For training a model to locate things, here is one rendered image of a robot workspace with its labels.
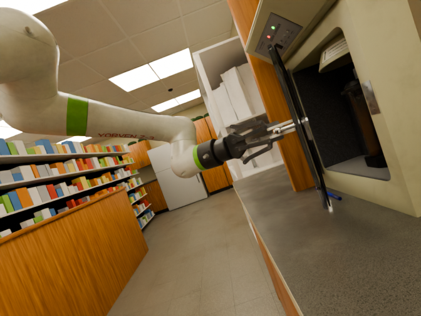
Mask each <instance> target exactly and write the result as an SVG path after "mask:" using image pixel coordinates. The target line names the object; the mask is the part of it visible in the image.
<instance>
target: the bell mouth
mask: <svg viewBox="0 0 421 316"><path fill-rule="evenodd" d="M351 62H353V60H352V58H351V55H350V51H349V49H348V45H347V42H346V39H345V35H344V33H342V34H340V35H338V36H337V37H335V38H333V39H332V40H331V41H330V42H328V43H327V44H326V45H325V46H324V47H323V48H322V50H321V58H320V67H319V73H325V72H327V71H331V70H334V69H337V68H339V67H341V66H344V65H347V64H349V63H351Z"/></svg>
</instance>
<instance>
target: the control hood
mask: <svg viewBox="0 0 421 316"><path fill-rule="evenodd" d="M335 1H336V0H259V4H258V7H257V11H256V14H255V17H254V21H253V23H252V27H251V30H250V33H249V37H248V39H247V43H246V47H245V50H244V51H245V52H246V53H248V54H250V55H252V56H255V57H256V58H259V59H261V60H263V61H265V62H268V63H270V64H272V65H273V62H272V60H271V59H269V58H267V57H265V56H263V55H260V54H259V53H256V52H255V50H256V47H257V44H258V43H259V40H260V37H261V35H262V32H263V30H264V28H265V25H266V23H267V21H268V18H269V15H270V14H271V12H272V13H274V14H277V15H278V16H280V17H283V18H285V19H287V20H289V21H292V22H294V23H296V24H298V25H300V26H302V27H303V28H302V30H301V31H300V32H299V33H298V35H297V37H295V39H294V40H293V42H292V43H291V44H290V46H289V47H288V49H287V50H286V51H285V52H284V54H283V56H282V57H281V59H282V62H283V64H284V63H285V62H286V61H287V59H288V58H289V57H290V56H291V55H292V54H293V52H294V51H295V50H296V48H297V47H298V46H299V45H300V44H301V42H302V41H303V40H304V39H305V37H307V35H308V34H309V32H310V31H311V30H312V29H313V28H314V27H315V25H316V24H317V23H318V21H319V20H320V19H321V18H322V17H323V16H324V14H325V13H326V12H327V10H329V8H330V7H331V6H332V5H333V3H334V2H335Z"/></svg>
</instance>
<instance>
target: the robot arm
mask: <svg viewBox="0 0 421 316"><path fill-rule="evenodd" d="M59 59H60V51H59V47H58V44H57V41H56V39H55V37H54V36H53V34H52V33H51V31H50V30H49V29H48V28H47V27H46V26H45V25H44V24H43V23H42V22H41V21H40V20H38V19H37V18H35V17H34V16H32V15H30V14H28V13H26V12H24V11H22V10H19V9H15V8H10V7H0V117H1V118H2V119H3V120H4V122H5V123H7V124H8V125H9V126H10V127H12V128H14V129H16V130H18V131H20V132H25V133H29V134H43V135H62V136H77V137H121V138H133V139H147V140H156V141H163V142H168V143H169V144H170V166H171V169H172V171H173V172H174V174H175V175H176V176H178V177H181V178H184V179H186V178H191V177H193V176H195V175H196V174H198V173H200V172H202V171H206V170H208V169H212V168H214V167H218V166H221V165H223V164H224V162H225V161H229V160H231V159H240V160H242V161H243V164H247V163H248V162H249V161H250V160H251V159H253V158H255V157H257V156H259V155H261V154H263V153H265V152H267V151H269V150H271V149H272V148H273V142H275V141H279V140H282V139H283V138H284V134H287V133H290V132H293V131H295V130H296V129H295V128H293V129H289V130H286V131H284V132H282V133H280V134H274V135H271V136H270V139H266V140H262V141H259V142H254V143H251V144H246V140H245V139H246V138H248V137H250V136H252V135H255V134H257V133H259V132H262V131H263V130H266V129H267V131H270V130H272V129H275V128H278V127H280V126H283V125H286V124H289V123H291V122H293V120H292V119H291V120H288V121H286V122H283V123H281V124H279V121H274V122H271V123H270V124H266V123H265V122H264V121H263V120H258V121H255V122H249V123H246V124H241V125H236V124H232V125H230V128H231V133H229V134H228V135H227V136H226V137H223V138H221V139H218V140H216V139H211V140H208V141H206V142H203V143H201V144H199V145H197V132H196V127H195V124H194V123H193V121H191V119H189V118H187V117H178V116H169V115H160V114H155V113H148V112H141V111H138V110H132V109H129V108H123V107H119V106H116V105H111V104H108V103H104V102H100V101H98V100H94V99H91V98H85V97H80V96H77V95H72V94H69V93H63V92H59V91H58V65H59ZM255 125H260V126H261V127H260V128H258V129H256V130H253V131H251V132H249V133H247V134H245V135H239V134H235V132H236V131H238V129H243V128H246V127H252V126H255ZM266 144H267V145H268V146H267V147H265V148H263V149H261V150H259V151H257V152H255V153H253V154H251V155H250V156H244V157H243V155H244V153H245V151H246V150H247V149H250V148H253V147H257V146H261V145H266Z"/></svg>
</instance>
